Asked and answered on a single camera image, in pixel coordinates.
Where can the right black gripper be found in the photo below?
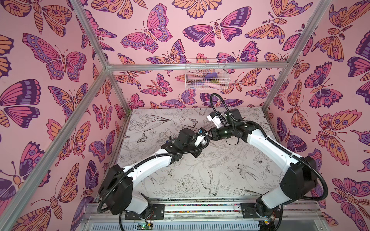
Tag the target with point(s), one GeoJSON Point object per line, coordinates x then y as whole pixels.
{"type": "Point", "coordinates": [213, 134]}

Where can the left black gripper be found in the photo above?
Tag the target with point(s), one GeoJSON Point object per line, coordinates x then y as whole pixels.
{"type": "Point", "coordinates": [198, 149]}

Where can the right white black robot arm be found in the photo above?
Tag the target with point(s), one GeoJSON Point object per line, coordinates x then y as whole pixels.
{"type": "Point", "coordinates": [301, 178]}

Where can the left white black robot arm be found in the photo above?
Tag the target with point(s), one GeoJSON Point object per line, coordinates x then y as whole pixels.
{"type": "Point", "coordinates": [117, 192]}

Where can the green circuit board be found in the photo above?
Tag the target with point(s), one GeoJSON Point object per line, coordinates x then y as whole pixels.
{"type": "Point", "coordinates": [144, 226]}

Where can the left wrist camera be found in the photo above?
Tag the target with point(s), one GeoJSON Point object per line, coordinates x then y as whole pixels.
{"type": "Point", "coordinates": [201, 137]}

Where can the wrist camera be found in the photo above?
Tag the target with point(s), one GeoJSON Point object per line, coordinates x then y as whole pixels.
{"type": "Point", "coordinates": [217, 118]}
{"type": "Point", "coordinates": [201, 137]}

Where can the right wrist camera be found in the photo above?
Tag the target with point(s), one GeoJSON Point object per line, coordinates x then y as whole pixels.
{"type": "Point", "coordinates": [217, 118]}

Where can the white wire basket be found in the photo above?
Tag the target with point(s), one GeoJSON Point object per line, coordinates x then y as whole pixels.
{"type": "Point", "coordinates": [204, 79]}

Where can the aluminium frame bar back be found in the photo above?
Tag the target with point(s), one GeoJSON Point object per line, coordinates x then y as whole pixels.
{"type": "Point", "coordinates": [158, 67]}

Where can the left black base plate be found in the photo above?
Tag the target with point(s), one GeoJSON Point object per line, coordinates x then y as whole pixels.
{"type": "Point", "coordinates": [153, 212]}

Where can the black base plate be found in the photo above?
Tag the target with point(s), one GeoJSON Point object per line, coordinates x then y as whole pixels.
{"type": "Point", "coordinates": [259, 210]}
{"type": "Point", "coordinates": [153, 212]}

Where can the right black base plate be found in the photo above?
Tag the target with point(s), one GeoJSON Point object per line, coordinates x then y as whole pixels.
{"type": "Point", "coordinates": [259, 210]}

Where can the white slotted cable duct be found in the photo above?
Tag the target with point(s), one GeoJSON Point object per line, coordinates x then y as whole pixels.
{"type": "Point", "coordinates": [198, 226]}

